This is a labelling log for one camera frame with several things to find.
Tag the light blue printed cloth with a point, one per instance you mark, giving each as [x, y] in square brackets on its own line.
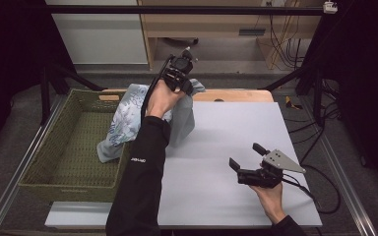
[124, 121]

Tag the black horizontal frame bar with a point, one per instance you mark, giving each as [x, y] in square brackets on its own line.
[177, 10]

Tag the light grey table mat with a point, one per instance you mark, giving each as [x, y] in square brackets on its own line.
[229, 137]

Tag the person's right hand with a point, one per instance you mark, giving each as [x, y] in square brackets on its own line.
[272, 200]

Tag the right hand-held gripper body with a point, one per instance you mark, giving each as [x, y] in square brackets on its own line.
[269, 173]

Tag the black metal stand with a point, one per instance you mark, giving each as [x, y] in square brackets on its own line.
[46, 95]
[316, 95]

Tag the wooden desk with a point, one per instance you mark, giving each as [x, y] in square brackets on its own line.
[203, 24]

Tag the green woven basket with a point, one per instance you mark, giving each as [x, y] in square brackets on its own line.
[78, 147]

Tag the dark curtain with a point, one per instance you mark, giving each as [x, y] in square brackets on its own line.
[10, 49]
[367, 82]

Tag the yellow and black tool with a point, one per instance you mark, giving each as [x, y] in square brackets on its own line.
[291, 104]

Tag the white mounted device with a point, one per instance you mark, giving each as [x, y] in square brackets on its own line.
[330, 7]

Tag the aluminium rail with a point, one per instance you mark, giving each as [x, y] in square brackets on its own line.
[16, 170]
[344, 177]

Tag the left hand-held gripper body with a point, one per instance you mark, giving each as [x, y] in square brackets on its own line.
[180, 65]

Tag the person's left hand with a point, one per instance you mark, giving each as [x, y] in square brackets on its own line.
[162, 100]

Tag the white cabinet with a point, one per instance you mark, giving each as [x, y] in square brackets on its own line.
[101, 36]

